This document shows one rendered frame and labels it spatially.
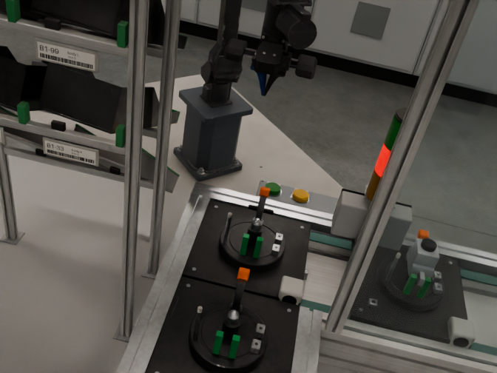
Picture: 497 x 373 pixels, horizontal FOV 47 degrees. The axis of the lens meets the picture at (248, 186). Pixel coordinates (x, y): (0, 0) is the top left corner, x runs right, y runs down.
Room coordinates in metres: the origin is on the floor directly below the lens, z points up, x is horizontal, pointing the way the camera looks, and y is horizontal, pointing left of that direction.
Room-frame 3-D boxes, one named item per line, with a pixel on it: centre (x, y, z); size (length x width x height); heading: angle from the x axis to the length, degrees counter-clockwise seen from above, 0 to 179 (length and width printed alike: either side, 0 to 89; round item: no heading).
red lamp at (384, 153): (0.75, -0.22, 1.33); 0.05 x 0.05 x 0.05
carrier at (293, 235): (0.88, -0.03, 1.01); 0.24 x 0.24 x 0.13; 87
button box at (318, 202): (1.09, -0.13, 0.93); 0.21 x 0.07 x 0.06; 87
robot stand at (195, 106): (1.30, 0.13, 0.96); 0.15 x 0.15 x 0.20; 41
